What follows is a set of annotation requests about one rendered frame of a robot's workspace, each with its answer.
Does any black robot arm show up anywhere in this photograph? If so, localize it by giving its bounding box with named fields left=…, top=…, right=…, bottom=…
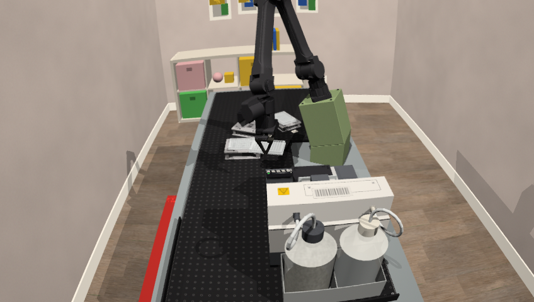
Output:
left=237, top=0, right=332, bottom=129

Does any white plastic bottle with beige cap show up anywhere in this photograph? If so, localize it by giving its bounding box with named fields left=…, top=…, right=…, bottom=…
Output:
left=334, top=215, right=389, bottom=288

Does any white plastic bottle with black cap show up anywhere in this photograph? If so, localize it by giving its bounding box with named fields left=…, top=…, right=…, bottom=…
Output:
left=284, top=220, right=338, bottom=293

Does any black perforated breadboard table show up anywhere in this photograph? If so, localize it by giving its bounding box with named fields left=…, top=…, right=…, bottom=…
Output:
left=165, top=89, right=310, bottom=302

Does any white well plate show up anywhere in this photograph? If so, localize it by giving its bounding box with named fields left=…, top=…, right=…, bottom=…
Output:
left=275, top=111, right=297, bottom=125
left=249, top=138, right=286, bottom=155
left=228, top=138, right=254, bottom=150

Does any white flexible hose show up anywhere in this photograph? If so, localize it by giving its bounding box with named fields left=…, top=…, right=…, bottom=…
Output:
left=286, top=213, right=316, bottom=250

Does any grey curved hose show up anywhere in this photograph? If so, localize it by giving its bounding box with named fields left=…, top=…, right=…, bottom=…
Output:
left=368, top=208, right=404, bottom=237

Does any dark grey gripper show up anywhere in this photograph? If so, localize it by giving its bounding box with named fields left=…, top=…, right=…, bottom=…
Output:
left=255, top=113, right=279, bottom=154

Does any grey two-compartment bottle holder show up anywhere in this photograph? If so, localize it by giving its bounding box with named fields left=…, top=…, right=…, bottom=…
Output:
left=281, top=254, right=387, bottom=302

